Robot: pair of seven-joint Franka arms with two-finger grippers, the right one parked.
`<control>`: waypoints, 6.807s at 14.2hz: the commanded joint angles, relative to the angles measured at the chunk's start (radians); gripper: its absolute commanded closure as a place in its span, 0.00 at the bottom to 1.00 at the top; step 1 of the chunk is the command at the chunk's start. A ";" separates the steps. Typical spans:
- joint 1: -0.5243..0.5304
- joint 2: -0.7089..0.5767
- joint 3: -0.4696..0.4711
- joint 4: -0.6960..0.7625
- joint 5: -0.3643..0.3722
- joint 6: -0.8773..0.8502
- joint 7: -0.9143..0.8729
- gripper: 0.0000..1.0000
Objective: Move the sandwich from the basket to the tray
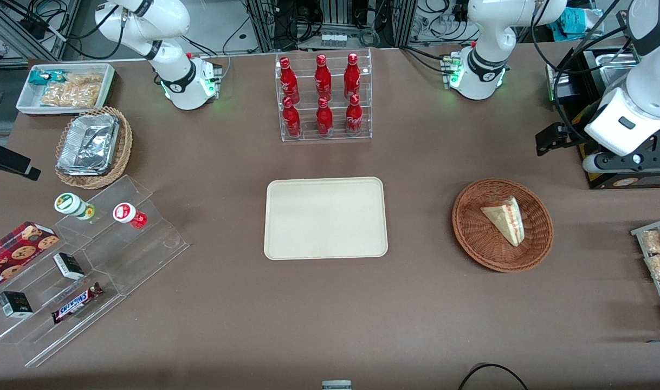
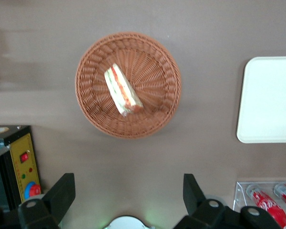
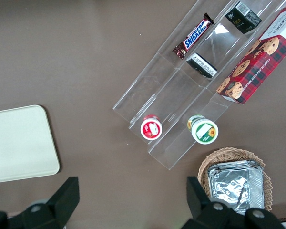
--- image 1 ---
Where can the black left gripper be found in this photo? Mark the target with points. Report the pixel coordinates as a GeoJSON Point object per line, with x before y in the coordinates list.
{"type": "Point", "coordinates": [575, 136]}

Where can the triangle sandwich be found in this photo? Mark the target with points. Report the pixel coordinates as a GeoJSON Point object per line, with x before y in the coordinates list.
{"type": "Point", "coordinates": [506, 219]}

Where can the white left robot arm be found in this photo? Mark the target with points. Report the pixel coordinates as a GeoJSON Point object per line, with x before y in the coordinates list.
{"type": "Point", "coordinates": [490, 32]}

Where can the round brown wicker basket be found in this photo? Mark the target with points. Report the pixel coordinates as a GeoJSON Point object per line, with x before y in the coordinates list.
{"type": "Point", "coordinates": [471, 233]}

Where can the beige rectangular tray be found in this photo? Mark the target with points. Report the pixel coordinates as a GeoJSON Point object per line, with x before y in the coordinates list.
{"type": "Point", "coordinates": [324, 219]}

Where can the oval light wicker basket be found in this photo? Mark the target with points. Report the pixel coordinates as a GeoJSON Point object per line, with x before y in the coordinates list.
{"type": "Point", "coordinates": [125, 146]}

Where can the steel warmer pan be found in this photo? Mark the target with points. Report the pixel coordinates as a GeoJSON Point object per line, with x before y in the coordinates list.
{"type": "Point", "coordinates": [606, 60]}

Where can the teal plastic bag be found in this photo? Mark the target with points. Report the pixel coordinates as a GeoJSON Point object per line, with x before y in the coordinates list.
{"type": "Point", "coordinates": [574, 24]}

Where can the red cola bottle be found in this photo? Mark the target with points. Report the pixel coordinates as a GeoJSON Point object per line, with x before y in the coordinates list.
{"type": "Point", "coordinates": [288, 81]}
{"type": "Point", "coordinates": [324, 120]}
{"type": "Point", "coordinates": [354, 118]}
{"type": "Point", "coordinates": [352, 77]}
{"type": "Point", "coordinates": [292, 122]}
{"type": "Point", "coordinates": [323, 78]}

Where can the clear acrylic bottle rack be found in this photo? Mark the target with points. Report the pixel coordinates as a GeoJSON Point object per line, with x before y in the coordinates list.
{"type": "Point", "coordinates": [338, 135]}

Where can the grey terminal block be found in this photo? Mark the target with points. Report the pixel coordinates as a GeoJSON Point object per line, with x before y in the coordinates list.
{"type": "Point", "coordinates": [332, 39]}

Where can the small grey box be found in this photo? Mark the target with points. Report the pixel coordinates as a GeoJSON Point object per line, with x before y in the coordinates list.
{"type": "Point", "coordinates": [336, 385]}

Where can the clear acrylic step riser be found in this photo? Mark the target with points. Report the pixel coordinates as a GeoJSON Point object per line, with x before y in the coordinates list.
{"type": "Point", "coordinates": [43, 341]}
{"type": "Point", "coordinates": [146, 254]}

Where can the red-lidded small jar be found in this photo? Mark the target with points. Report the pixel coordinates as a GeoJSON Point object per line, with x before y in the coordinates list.
{"type": "Point", "coordinates": [124, 212]}

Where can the stacked aluminium foil trays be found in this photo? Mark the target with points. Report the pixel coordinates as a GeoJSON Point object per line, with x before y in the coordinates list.
{"type": "Point", "coordinates": [89, 143]}

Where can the small clear cracker bag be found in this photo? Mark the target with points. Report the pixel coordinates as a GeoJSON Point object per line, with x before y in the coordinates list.
{"type": "Point", "coordinates": [86, 79]}

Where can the large clear cracker bag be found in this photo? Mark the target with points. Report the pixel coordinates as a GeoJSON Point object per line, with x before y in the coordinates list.
{"type": "Point", "coordinates": [70, 96]}

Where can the green-lidded small jar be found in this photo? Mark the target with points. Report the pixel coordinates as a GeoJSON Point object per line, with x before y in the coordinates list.
{"type": "Point", "coordinates": [67, 203]}

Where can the small black carton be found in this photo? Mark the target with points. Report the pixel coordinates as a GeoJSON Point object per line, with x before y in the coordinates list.
{"type": "Point", "coordinates": [69, 266]}
{"type": "Point", "coordinates": [14, 304]}

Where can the Snickers chocolate bar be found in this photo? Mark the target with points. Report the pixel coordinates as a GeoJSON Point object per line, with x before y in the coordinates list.
{"type": "Point", "coordinates": [75, 303]}

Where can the teal snack packet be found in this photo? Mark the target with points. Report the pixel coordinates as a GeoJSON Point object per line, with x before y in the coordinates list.
{"type": "Point", "coordinates": [40, 77]}

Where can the white rectangular snack bin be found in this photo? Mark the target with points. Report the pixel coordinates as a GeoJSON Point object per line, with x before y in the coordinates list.
{"type": "Point", "coordinates": [26, 103]}

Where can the red tartan cookie box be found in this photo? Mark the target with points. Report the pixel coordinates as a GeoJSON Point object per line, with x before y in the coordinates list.
{"type": "Point", "coordinates": [15, 249]}

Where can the grey aluminium profile beam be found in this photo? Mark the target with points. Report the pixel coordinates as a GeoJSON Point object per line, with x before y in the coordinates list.
{"type": "Point", "coordinates": [21, 35]}

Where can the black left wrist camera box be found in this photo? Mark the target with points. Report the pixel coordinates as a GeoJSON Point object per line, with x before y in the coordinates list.
{"type": "Point", "coordinates": [551, 140]}

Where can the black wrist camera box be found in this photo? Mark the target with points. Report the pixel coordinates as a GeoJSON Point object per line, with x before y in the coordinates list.
{"type": "Point", "coordinates": [551, 140]}
{"type": "Point", "coordinates": [5, 158]}

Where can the aluminium frame equipment rack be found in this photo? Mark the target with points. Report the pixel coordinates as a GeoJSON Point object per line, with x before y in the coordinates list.
{"type": "Point", "coordinates": [400, 21]}

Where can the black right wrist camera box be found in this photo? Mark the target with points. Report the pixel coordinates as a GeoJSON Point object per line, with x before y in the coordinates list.
{"type": "Point", "coordinates": [5, 158]}

